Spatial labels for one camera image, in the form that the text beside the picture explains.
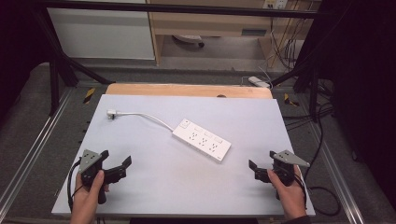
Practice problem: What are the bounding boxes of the hanging cable bundle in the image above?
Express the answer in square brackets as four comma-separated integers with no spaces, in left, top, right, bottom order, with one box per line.
[268,12,306,72]

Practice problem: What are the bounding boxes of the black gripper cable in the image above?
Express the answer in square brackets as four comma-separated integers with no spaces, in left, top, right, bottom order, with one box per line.
[66,160,86,213]
[292,102,342,217]

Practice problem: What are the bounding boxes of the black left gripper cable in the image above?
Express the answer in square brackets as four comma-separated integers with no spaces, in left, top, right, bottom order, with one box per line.
[66,160,86,213]

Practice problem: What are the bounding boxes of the white cabinet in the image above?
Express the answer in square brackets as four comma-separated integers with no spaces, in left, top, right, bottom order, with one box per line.
[47,7,156,61]

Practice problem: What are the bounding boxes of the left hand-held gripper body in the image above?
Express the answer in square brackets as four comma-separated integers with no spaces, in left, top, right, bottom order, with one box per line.
[78,148,110,205]

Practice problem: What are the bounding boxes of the black metal frame bar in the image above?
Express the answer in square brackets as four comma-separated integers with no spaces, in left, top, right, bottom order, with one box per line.
[31,0,326,20]

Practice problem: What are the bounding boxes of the small white floor power strip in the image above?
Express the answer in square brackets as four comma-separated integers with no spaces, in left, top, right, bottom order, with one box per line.
[247,76,272,90]

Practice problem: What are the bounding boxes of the white power strip cable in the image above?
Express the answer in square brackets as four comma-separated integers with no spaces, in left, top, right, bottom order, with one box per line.
[114,111,175,132]

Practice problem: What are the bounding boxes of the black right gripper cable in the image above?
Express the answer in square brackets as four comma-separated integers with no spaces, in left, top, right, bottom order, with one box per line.
[292,102,342,217]

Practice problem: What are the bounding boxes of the black metal stand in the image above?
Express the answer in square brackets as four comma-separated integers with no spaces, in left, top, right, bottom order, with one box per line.
[31,8,117,117]
[270,55,322,123]

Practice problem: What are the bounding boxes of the person's right hand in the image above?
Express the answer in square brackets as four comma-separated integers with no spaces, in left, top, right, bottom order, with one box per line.
[266,164,308,220]

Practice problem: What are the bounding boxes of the wooden table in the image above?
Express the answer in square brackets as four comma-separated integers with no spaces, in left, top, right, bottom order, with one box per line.
[105,82,275,100]

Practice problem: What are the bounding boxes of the aluminium rail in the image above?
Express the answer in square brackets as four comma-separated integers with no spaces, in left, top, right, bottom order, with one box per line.
[0,88,77,213]
[305,120,366,224]

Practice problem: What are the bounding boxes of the light grey table board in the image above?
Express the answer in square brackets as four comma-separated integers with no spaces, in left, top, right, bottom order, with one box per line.
[50,93,317,218]

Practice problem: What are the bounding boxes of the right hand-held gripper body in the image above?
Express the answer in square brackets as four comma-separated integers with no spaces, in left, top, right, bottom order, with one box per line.
[269,149,311,201]

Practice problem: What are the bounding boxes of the office chair base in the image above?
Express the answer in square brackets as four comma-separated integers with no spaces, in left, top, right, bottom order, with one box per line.
[172,34,206,49]

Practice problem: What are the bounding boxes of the yellow black tape strip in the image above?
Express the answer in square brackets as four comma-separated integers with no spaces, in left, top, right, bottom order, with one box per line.
[82,87,97,105]
[283,92,300,107]

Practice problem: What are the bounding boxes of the person's left hand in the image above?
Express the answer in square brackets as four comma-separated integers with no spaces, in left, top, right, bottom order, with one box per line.
[69,170,111,220]

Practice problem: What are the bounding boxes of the black floor cables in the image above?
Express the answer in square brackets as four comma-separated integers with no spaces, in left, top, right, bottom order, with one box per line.
[281,102,334,133]

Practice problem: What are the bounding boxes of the wooden desk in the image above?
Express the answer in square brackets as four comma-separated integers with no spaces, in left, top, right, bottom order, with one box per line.
[145,0,322,67]

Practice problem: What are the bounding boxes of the dark curtain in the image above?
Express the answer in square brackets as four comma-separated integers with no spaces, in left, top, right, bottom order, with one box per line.
[0,0,52,125]
[317,0,396,203]

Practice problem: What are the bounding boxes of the white wall socket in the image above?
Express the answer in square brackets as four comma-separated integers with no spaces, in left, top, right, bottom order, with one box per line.
[262,0,290,10]

